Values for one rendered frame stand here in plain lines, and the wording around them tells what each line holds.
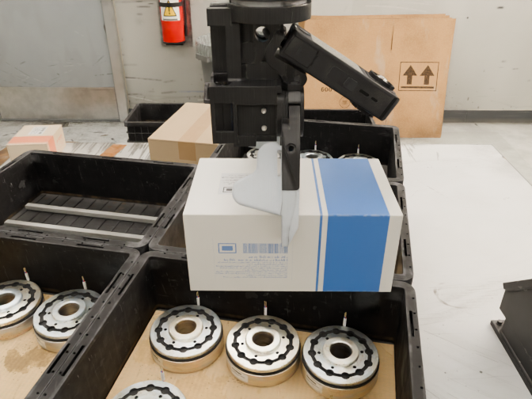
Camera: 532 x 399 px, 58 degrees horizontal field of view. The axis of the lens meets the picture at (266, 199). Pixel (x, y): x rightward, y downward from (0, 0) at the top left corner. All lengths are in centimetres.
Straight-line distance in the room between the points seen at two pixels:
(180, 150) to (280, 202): 91
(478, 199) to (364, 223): 101
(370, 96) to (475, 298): 72
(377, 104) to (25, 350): 60
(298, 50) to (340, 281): 22
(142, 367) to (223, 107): 42
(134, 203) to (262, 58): 71
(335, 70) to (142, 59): 343
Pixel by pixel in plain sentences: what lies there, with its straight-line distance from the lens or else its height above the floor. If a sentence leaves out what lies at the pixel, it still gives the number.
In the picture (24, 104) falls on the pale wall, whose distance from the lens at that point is 422.
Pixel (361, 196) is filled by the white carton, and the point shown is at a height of 113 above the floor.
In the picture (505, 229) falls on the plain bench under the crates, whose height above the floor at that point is 70.
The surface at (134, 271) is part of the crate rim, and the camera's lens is 72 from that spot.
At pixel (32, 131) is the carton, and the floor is 77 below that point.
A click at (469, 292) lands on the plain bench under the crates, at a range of 110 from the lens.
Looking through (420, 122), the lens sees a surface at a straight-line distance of 368.
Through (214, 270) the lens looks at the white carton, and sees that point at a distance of 48.
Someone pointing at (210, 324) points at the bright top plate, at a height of 86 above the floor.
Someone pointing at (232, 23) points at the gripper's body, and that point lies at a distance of 42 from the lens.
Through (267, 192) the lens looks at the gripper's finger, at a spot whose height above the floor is 116.
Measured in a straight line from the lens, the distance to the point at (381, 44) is 358.
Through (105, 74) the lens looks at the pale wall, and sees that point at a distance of 390.
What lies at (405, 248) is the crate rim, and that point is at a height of 92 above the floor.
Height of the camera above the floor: 137
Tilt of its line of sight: 30 degrees down
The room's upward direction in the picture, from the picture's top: straight up
